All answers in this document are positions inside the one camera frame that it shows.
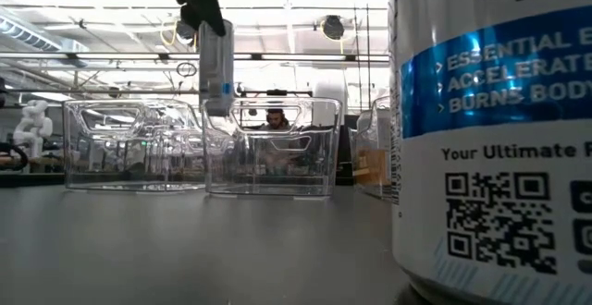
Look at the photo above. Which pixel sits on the grey ventilation duct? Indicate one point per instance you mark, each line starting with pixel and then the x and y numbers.
pixel 28 37

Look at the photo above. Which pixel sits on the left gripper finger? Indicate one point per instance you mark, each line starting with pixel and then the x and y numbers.
pixel 203 9

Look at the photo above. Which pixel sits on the long ceiling light bar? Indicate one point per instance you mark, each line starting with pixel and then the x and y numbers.
pixel 115 56

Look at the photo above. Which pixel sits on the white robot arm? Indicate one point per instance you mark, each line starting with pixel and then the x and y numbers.
pixel 33 125

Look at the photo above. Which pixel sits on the white pillar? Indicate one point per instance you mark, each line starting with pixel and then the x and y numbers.
pixel 330 88

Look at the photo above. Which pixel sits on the grey ceiling pipe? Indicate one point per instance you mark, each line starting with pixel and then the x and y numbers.
pixel 92 92

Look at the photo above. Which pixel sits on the blue and white soda can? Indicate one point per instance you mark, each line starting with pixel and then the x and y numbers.
pixel 215 74
pixel 485 157

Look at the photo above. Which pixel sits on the clear plastic bin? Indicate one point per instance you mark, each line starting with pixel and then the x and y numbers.
pixel 314 166
pixel 370 125
pixel 92 157

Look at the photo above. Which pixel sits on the person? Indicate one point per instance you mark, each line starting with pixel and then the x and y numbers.
pixel 276 119

